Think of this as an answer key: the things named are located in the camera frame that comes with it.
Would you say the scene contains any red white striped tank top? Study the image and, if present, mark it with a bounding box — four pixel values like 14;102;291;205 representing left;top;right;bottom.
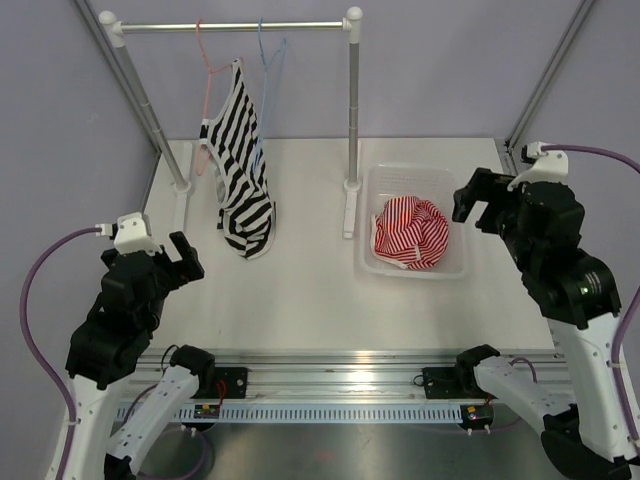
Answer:
369;196;449;271

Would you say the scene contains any blue hanger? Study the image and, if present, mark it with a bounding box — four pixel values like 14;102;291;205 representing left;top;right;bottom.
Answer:
251;18;288;174

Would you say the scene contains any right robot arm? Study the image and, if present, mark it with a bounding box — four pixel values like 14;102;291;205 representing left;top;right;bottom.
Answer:
452;168;639;479

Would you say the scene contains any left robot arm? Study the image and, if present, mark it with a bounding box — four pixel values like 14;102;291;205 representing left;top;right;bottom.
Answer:
58;232;216;479

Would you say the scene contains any black white striped tank top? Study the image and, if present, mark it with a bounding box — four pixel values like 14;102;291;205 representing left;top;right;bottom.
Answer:
199;59;277;261

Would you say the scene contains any pink hanger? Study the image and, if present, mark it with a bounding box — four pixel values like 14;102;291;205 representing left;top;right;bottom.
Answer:
195;19;232;177

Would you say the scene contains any white plastic basket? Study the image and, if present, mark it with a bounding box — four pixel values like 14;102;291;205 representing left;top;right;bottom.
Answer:
359;163;468;281

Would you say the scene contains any silver white clothes rack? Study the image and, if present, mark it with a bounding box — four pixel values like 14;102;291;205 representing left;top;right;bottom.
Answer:
98;6;363;239

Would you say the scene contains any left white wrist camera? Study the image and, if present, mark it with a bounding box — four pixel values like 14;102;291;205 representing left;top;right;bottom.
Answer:
95;212;162;256

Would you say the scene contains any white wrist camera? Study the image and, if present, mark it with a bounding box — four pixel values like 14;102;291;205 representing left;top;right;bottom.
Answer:
507;141;569;192
95;212;162;256

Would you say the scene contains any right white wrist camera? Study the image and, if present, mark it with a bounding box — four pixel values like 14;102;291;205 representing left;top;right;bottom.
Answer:
507;141;569;192

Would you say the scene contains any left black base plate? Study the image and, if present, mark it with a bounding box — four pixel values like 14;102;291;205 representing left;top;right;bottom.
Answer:
213;367;249;400

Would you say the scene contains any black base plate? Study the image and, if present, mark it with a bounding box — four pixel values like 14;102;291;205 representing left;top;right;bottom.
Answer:
412;367;463;400
213;367;249;400

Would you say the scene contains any aluminium mounting rail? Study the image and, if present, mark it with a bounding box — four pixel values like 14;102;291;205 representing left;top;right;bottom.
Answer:
124;348;576;404

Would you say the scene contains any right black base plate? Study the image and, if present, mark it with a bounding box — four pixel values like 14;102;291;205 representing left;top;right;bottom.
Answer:
412;367;463;400

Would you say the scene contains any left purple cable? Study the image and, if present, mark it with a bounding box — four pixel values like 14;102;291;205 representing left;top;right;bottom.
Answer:
19;227;216;480

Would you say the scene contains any white slotted cable duct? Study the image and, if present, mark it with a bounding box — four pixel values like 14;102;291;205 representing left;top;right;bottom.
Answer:
117;403;464;424

